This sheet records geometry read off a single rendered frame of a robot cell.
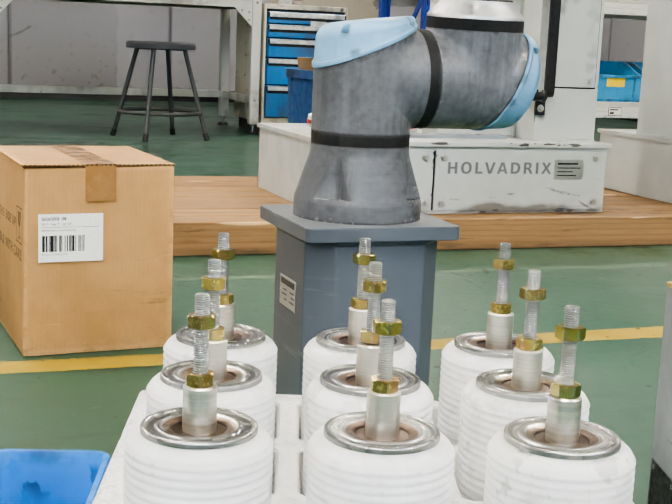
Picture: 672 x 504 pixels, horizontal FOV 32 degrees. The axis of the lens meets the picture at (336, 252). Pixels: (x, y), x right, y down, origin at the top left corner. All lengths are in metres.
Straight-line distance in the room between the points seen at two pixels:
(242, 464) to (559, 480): 0.20
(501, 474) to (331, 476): 0.11
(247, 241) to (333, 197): 1.43
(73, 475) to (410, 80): 0.57
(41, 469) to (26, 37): 8.02
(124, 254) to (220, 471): 1.17
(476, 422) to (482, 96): 0.58
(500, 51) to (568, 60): 1.83
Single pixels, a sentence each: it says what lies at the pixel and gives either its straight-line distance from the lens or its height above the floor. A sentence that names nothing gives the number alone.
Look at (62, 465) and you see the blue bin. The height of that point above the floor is 0.11.
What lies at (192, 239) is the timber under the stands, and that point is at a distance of 2.71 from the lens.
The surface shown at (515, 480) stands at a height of 0.23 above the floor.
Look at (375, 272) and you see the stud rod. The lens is 0.85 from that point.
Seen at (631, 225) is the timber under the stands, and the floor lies 0.06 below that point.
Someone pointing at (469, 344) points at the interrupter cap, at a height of 0.25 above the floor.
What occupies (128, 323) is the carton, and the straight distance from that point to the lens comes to 1.90.
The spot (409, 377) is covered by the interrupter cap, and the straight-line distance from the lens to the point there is 0.89.
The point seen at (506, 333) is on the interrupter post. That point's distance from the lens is 0.99.
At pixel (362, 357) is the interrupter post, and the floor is 0.27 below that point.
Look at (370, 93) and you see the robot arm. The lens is 1.31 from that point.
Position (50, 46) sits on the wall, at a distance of 9.08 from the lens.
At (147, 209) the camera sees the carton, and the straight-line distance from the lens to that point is 1.87.
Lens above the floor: 0.50
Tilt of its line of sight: 10 degrees down
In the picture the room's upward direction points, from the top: 2 degrees clockwise
